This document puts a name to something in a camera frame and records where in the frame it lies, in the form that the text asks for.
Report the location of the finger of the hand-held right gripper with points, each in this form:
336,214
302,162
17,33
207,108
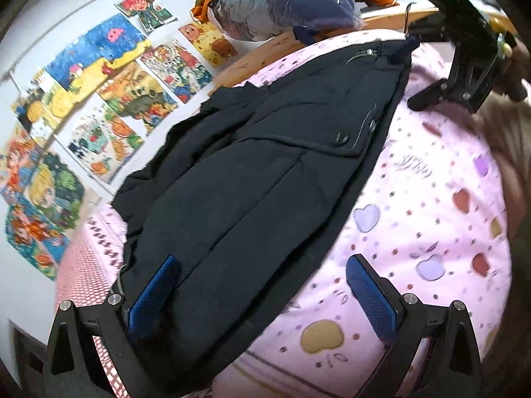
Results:
402,49
431,95

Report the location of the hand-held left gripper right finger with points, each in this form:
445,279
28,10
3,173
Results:
371,298

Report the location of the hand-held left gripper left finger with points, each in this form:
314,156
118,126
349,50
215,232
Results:
151,294

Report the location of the black jacket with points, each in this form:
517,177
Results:
249,174

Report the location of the metal hanger hook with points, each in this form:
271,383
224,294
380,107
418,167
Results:
408,14

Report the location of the red checkered blanket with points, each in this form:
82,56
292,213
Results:
83,265

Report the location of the pink apple-print bedsheet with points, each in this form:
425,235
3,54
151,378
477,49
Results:
415,215

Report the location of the plastic-wrapped blue grey bundle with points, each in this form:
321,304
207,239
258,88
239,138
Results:
290,4

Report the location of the group of colourful wall drawings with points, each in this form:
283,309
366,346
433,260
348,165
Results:
103,91

